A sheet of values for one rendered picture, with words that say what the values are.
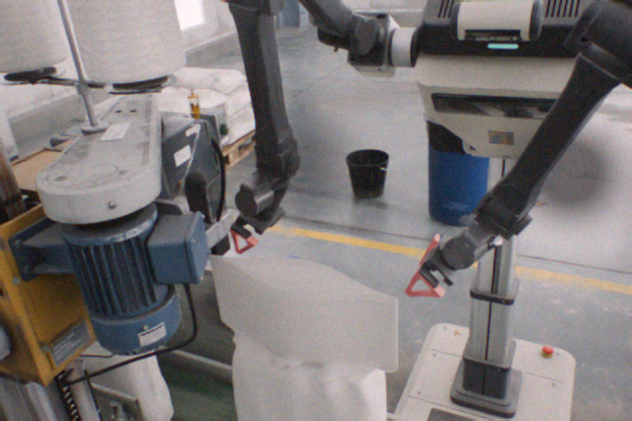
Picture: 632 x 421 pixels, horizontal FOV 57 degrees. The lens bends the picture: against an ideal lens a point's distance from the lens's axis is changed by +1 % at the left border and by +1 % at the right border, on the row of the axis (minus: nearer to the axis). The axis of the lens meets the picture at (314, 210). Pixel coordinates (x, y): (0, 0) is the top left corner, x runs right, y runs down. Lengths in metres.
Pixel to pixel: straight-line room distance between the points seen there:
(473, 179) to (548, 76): 2.11
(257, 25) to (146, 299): 0.48
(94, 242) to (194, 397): 1.13
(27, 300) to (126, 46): 0.46
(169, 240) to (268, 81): 0.32
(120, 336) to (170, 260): 0.16
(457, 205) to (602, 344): 1.14
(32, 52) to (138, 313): 0.49
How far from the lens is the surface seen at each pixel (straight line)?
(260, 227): 1.23
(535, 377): 2.21
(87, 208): 0.90
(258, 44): 0.98
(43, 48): 1.16
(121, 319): 1.03
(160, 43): 0.96
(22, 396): 1.27
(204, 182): 1.41
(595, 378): 2.66
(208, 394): 1.99
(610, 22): 0.78
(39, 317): 1.13
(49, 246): 1.03
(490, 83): 1.32
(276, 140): 1.10
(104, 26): 0.95
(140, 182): 0.90
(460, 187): 3.41
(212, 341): 2.10
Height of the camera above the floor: 1.75
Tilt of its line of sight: 28 degrees down
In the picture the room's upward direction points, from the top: 5 degrees counter-clockwise
